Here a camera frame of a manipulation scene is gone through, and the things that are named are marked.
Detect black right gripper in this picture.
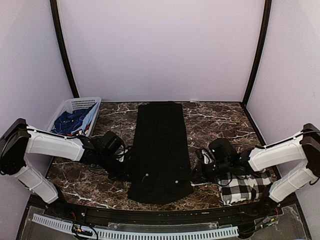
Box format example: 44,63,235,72
186,159,231,183

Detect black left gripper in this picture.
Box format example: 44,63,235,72
98,151,137,182

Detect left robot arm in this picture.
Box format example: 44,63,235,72
0,118,131,218

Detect blue clothes in basket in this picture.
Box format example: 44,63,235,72
49,100,101,137

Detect left black frame post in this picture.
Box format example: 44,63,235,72
49,0,80,98

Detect black front rail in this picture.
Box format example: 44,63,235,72
42,202,275,225

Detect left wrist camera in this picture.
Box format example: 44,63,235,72
117,147,131,163

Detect black long sleeve shirt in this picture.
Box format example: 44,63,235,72
127,102,194,205

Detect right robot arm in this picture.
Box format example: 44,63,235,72
191,123,320,217

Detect white slotted cable duct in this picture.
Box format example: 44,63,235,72
31,213,239,240

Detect grey plastic laundry basket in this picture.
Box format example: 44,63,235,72
46,96,102,137

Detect black frame post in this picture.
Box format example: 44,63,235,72
49,0,80,98
241,0,272,108

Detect black white plaid shirt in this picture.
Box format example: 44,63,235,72
217,170,273,206

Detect right black frame post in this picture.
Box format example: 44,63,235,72
241,0,272,108

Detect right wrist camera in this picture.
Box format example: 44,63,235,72
195,148,215,165

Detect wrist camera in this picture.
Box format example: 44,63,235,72
117,147,131,163
195,148,215,165

